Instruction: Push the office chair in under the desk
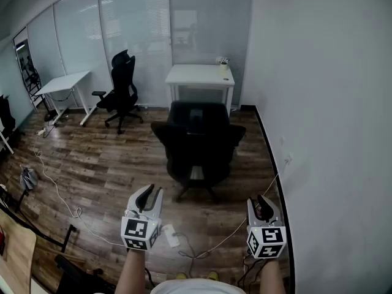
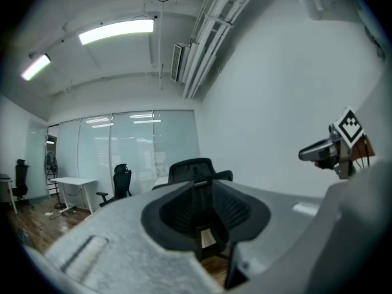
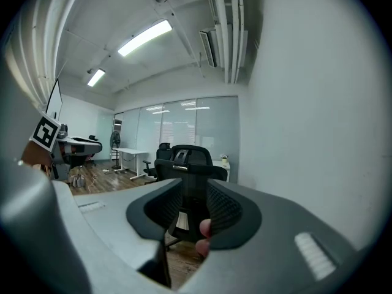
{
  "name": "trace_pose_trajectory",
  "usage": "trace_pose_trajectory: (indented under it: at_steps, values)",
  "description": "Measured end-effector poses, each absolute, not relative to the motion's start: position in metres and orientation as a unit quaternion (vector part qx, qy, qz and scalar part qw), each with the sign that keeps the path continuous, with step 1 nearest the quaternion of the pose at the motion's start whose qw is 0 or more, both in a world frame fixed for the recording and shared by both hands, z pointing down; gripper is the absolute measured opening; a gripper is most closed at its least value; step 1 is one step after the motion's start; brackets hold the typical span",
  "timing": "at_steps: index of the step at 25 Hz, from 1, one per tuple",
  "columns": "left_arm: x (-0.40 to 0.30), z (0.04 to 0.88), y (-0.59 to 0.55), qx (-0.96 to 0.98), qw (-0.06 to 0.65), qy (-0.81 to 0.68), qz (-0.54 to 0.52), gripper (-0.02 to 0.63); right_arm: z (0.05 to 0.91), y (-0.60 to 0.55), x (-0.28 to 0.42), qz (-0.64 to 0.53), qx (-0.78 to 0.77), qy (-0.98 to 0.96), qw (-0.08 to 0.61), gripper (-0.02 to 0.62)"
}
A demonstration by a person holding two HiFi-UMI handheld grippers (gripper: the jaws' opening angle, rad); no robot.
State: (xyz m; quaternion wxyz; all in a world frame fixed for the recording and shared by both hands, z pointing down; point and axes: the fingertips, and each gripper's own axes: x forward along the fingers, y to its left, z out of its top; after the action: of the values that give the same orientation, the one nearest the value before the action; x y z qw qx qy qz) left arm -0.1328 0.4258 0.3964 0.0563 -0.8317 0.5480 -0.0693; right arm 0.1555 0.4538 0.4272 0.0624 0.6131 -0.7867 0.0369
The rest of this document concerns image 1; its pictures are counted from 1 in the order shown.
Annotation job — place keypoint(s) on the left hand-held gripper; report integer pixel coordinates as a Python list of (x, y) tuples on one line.
[(139, 230)]

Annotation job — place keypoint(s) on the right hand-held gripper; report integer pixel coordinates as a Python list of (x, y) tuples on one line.
[(268, 240)]

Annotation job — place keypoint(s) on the black mesh office chair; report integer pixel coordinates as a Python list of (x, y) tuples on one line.
[(199, 145)]

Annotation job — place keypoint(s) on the person's left forearm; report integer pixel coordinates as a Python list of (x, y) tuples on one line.
[(130, 271)]

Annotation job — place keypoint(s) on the person's right forearm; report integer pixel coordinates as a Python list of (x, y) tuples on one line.
[(271, 277)]

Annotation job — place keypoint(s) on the black headrest office chair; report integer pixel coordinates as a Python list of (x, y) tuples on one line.
[(122, 81)]

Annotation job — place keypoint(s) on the person's right yellow shoe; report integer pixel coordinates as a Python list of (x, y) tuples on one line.
[(213, 275)]

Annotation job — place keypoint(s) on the person's yellow shoe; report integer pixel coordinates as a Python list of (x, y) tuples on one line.
[(213, 275), (181, 276)]

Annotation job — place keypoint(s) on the person's left yellow shoe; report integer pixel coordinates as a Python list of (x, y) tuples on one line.
[(181, 276)]

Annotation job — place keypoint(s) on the black metal stand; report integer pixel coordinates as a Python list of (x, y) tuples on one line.
[(65, 237)]

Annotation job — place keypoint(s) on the grey folded umbrella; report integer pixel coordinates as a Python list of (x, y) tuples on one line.
[(29, 179)]

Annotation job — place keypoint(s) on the small white power strip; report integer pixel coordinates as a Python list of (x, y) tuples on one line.
[(41, 131)]

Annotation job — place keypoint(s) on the wooden table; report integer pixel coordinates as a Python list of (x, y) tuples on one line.
[(18, 256)]

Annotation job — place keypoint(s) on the white square desk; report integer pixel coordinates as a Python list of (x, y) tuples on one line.
[(196, 73)]

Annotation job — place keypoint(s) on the white height-adjustable desk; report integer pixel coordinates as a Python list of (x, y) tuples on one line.
[(61, 83)]

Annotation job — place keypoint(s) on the small potted plant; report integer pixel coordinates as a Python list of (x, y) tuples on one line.
[(223, 66)]

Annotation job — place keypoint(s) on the black chairs behind glass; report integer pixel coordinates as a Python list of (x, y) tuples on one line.
[(30, 78)]

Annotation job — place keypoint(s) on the white wall socket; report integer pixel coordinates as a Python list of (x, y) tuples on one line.
[(288, 159)]

